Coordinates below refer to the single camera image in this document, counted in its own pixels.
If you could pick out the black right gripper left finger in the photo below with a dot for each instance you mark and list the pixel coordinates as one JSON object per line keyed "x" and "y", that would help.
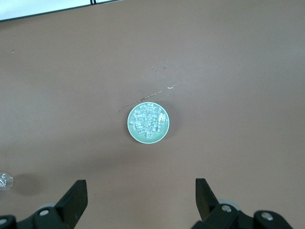
{"x": 71, "y": 205}

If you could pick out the clear ice cube pile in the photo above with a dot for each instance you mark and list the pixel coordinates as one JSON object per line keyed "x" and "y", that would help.
{"x": 149, "y": 120}

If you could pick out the white table edge rail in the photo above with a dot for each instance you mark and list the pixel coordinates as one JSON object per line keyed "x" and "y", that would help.
{"x": 35, "y": 7}

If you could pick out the clear crystal wine glass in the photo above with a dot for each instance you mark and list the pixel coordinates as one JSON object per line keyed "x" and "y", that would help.
{"x": 4, "y": 182}

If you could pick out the brown table cover sheet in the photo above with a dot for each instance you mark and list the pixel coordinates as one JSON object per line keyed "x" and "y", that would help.
{"x": 214, "y": 71}

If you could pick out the pale green ceramic bowl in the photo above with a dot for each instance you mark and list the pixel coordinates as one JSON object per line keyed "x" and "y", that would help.
{"x": 133, "y": 136}

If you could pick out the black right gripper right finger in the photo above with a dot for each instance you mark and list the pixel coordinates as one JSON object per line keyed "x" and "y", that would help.
{"x": 207, "y": 205}

